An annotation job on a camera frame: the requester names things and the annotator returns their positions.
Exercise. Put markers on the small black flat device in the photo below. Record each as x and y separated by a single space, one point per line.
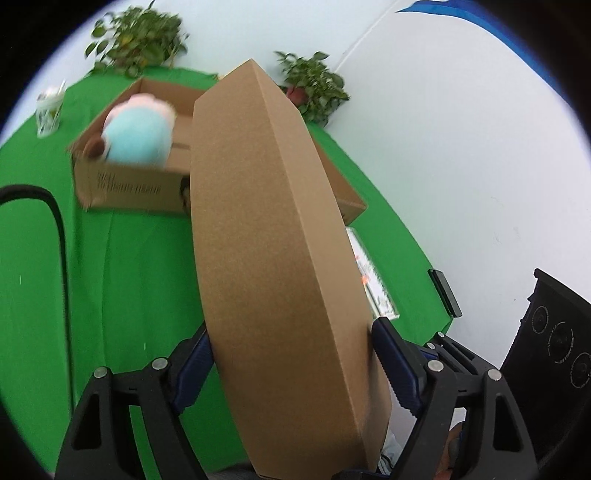
445 293

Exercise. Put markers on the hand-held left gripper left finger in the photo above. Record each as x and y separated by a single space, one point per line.
196 364

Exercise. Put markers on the white medicine box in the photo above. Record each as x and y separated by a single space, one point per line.
374 281

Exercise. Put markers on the blue wall banner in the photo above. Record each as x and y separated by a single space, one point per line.
461 11

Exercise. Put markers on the blue and pink plush toy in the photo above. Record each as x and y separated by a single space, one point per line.
138 134

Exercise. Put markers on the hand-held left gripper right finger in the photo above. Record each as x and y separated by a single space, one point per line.
397 364

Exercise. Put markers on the brown cardboard box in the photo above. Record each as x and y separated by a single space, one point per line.
277 277

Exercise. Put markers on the large green potted plant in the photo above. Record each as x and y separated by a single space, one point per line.
138 39

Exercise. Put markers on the green tablecloth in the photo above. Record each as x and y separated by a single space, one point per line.
129 277

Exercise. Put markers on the clear plastic cup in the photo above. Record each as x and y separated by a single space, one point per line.
48 113

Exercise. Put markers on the green plant in red pot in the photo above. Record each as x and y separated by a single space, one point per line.
318 90

